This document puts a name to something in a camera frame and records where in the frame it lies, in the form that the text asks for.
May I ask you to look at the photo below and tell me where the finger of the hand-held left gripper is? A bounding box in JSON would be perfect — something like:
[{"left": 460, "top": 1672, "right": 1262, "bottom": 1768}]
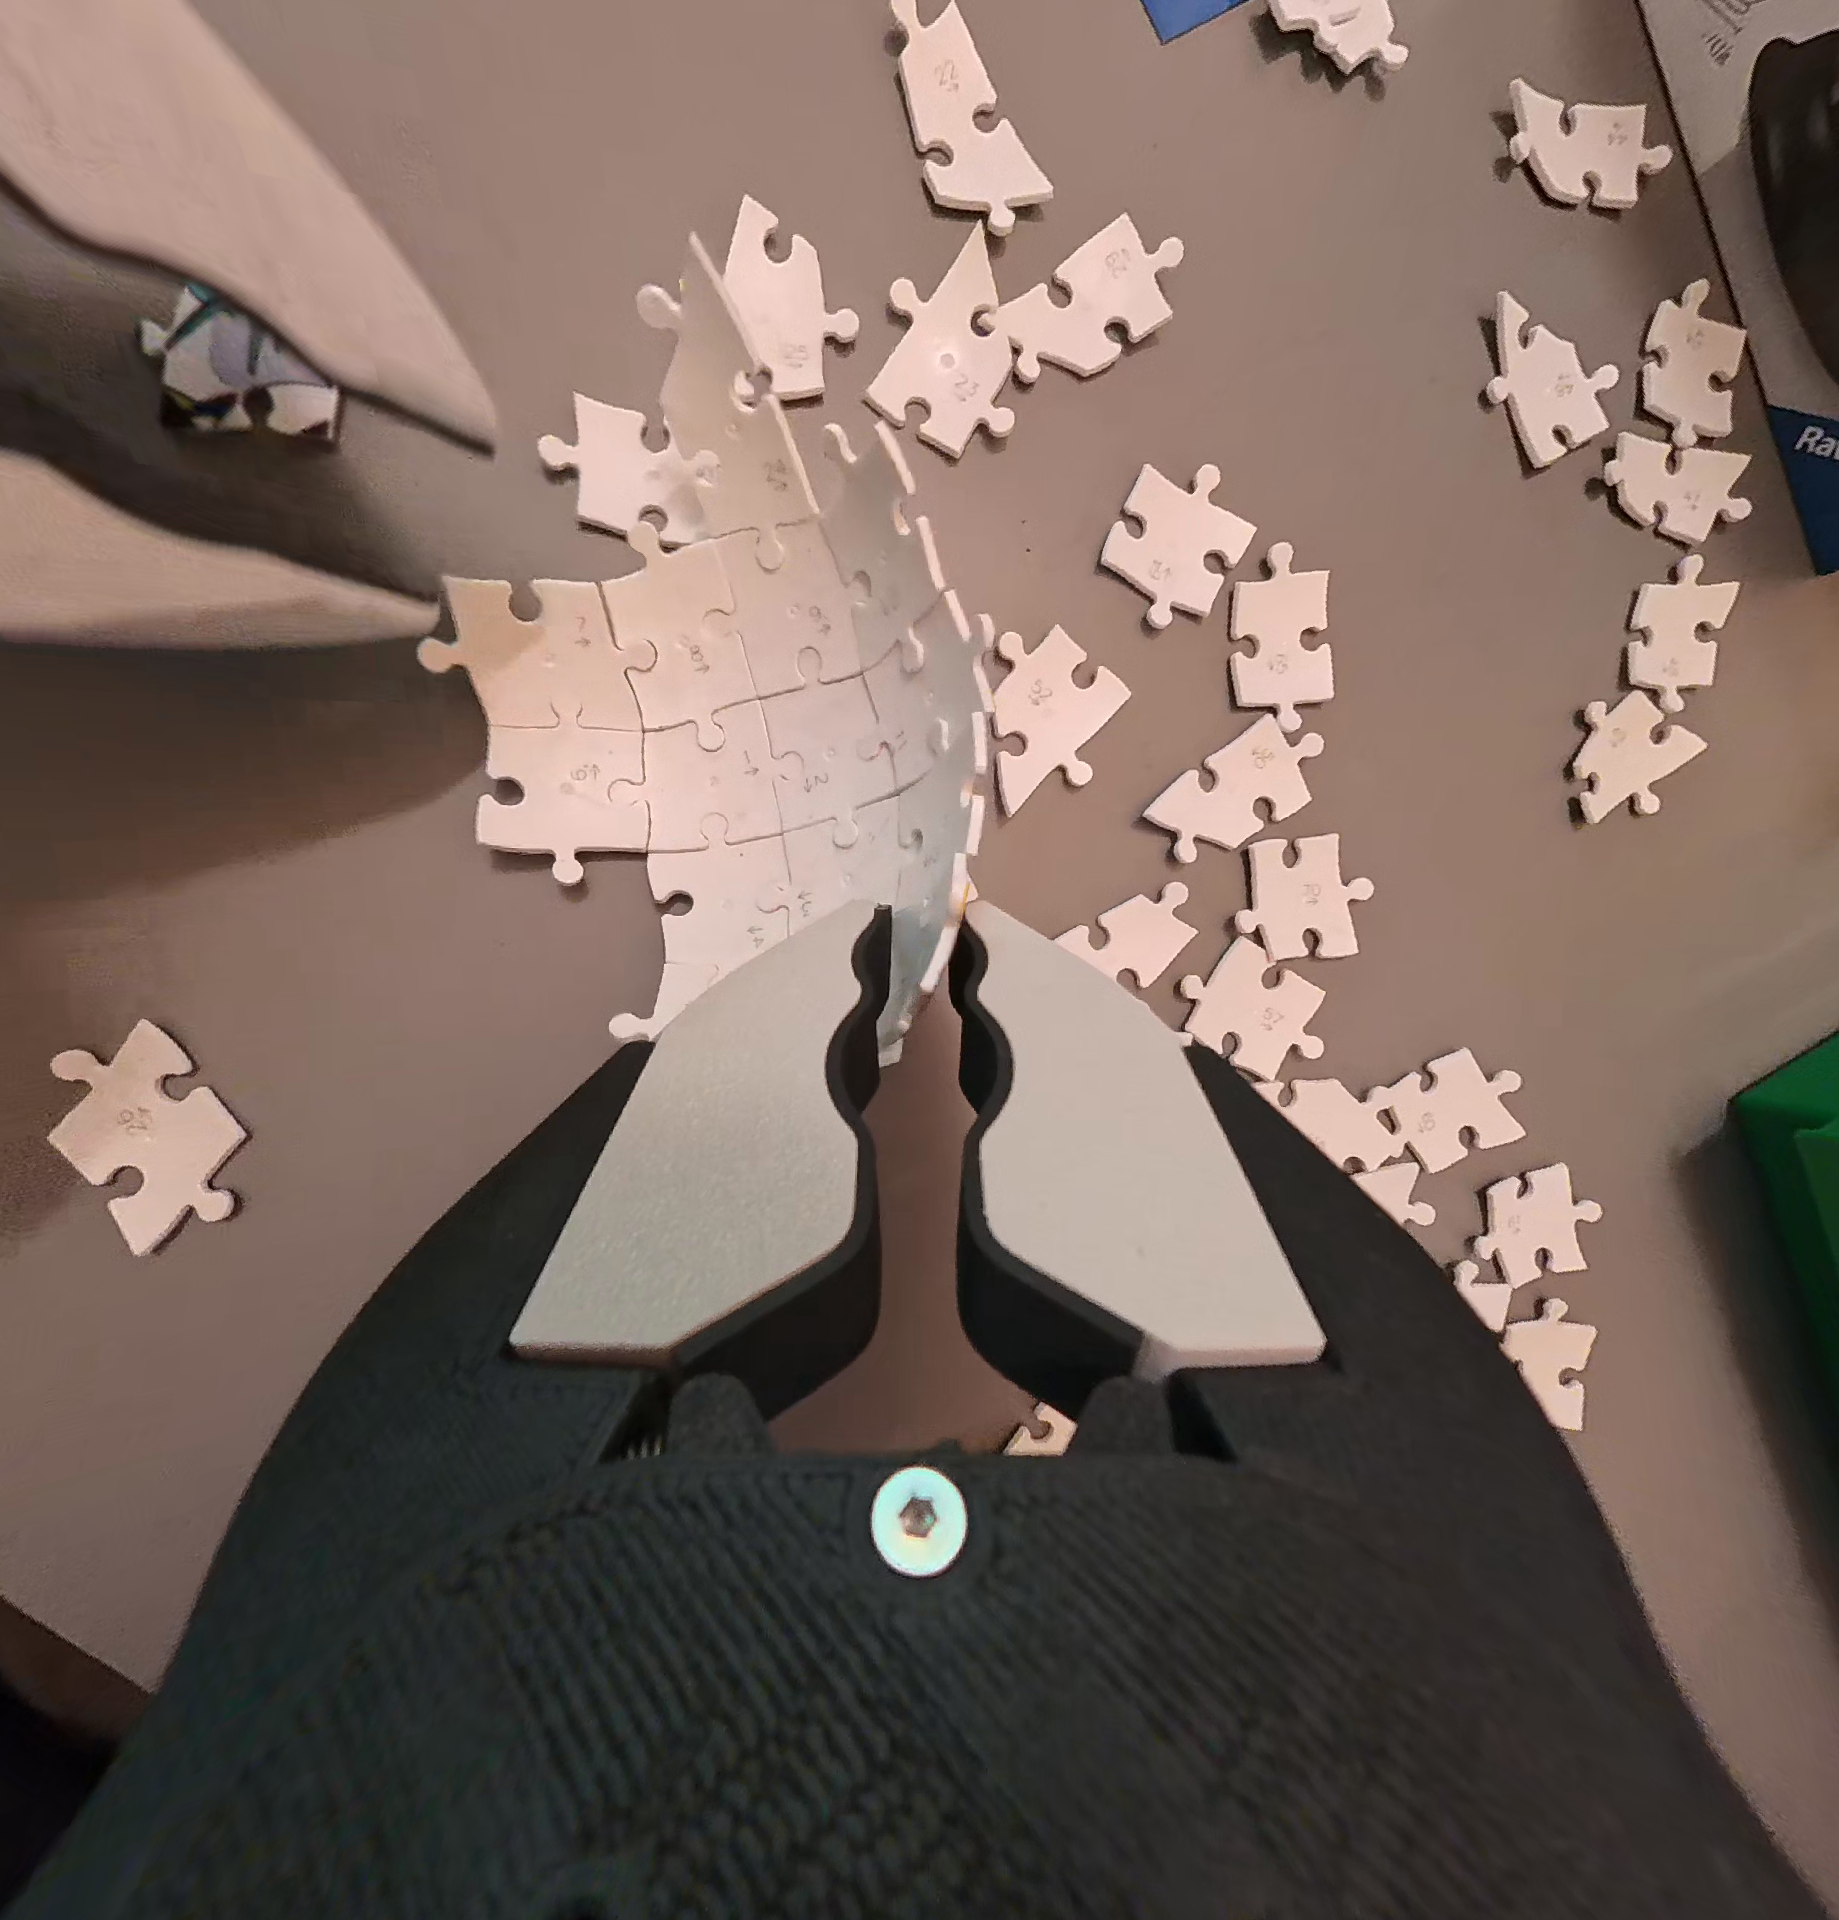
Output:
[
  {"left": 0, "top": 443, "right": 444, "bottom": 650},
  {"left": 0, "top": 0, "right": 502, "bottom": 452}
]

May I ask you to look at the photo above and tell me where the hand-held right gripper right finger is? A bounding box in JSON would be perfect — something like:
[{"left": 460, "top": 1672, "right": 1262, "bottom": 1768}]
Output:
[{"left": 946, "top": 905, "right": 1332, "bottom": 1423}]

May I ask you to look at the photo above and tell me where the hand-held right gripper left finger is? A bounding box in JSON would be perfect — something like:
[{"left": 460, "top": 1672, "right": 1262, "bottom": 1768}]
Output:
[{"left": 508, "top": 901, "right": 894, "bottom": 1417}]

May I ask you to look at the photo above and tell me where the colourful printed puzzle piece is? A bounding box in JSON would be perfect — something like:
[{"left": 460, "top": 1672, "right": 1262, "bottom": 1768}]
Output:
[{"left": 140, "top": 282, "right": 348, "bottom": 445}]

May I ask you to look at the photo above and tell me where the bowl-shaped assembled puzzle section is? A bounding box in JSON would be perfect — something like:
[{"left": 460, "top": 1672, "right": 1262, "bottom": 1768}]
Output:
[{"left": 416, "top": 194, "right": 1000, "bottom": 1071}]

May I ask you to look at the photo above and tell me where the scatter of white pieces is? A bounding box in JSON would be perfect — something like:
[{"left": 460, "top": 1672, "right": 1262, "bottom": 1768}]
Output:
[{"left": 47, "top": 0, "right": 1756, "bottom": 1461}]

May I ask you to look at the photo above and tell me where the blue puzzle box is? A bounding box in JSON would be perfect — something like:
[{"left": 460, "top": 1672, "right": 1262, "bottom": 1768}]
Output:
[{"left": 1632, "top": 0, "right": 1839, "bottom": 580}]

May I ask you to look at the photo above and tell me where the green plastic bin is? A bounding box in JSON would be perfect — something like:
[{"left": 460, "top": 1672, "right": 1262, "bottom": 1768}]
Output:
[{"left": 1730, "top": 1009, "right": 1839, "bottom": 1503}]

